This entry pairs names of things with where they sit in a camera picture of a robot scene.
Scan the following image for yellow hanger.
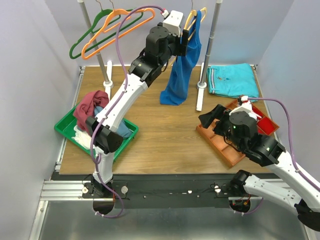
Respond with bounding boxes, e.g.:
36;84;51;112
169;0;208;67

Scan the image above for green plastic tray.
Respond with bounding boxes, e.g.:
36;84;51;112
54;105;139;162

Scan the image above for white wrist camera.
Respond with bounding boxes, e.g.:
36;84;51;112
229;95;258;121
161;9;184;37

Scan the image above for maroon shirt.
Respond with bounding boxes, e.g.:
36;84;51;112
73;90;109;133

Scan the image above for brown compartment organizer tray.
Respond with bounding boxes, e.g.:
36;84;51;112
195;103;279;168

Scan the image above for turquoise folded shorts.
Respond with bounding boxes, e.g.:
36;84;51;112
207;63;259;98

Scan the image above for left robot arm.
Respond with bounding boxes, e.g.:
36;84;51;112
85;24;189;198

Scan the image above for left metal rack pole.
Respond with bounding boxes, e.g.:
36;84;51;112
77;0;113;85

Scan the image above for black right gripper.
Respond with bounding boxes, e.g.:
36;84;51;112
198;103;244;151

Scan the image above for red cloth in organizer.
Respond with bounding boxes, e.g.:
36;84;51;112
253;106;276;136

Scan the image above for green hanger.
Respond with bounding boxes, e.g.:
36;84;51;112
69;2;144;60

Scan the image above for white rack foot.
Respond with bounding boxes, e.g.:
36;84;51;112
103;60;114;99
196;62;207;112

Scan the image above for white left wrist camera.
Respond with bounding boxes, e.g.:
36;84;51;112
161;9;184;37

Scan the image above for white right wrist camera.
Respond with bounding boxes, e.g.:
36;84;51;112
229;95;258;121

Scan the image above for metal rack pole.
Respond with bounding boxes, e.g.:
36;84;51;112
77;0;113;85
200;0;223;84

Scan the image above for white right rack foot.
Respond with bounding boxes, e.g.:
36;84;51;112
196;62;207;112

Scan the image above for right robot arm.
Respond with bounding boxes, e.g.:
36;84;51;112
198;104;320;231

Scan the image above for white cloth in tray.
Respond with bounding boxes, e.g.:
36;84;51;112
72;125;92;150

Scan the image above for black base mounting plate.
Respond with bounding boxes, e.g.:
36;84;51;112
51;172;283;211

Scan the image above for blue tank top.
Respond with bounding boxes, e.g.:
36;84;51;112
159;10;202;106

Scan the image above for right metal rack pole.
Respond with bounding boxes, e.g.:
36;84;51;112
200;0;223;84

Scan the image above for aluminium frame rail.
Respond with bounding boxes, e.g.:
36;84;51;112
39;179;101;201

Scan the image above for white left rack foot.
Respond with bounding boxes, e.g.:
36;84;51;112
103;60;114;99

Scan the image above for teal grey shirt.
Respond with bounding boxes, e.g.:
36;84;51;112
93;106;132;139

